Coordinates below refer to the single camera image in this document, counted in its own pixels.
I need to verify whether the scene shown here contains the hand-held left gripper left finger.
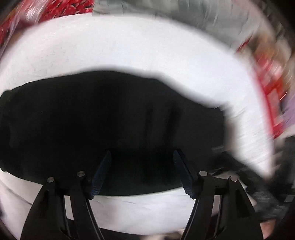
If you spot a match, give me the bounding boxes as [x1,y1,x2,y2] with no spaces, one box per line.
[21,150,112,240]

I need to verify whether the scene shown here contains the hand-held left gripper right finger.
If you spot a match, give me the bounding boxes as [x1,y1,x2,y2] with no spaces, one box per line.
[173,149,263,240]

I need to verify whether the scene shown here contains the black pants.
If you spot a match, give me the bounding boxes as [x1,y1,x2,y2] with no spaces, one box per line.
[0,70,228,196]

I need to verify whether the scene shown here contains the red sheet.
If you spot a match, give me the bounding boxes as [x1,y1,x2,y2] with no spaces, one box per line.
[237,38,289,136]

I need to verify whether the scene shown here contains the grey floral pillow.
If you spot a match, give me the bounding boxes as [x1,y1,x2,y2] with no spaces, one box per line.
[92,0,275,49]

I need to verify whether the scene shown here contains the red floral quilt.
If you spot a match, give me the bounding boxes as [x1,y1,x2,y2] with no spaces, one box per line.
[0,0,95,45]

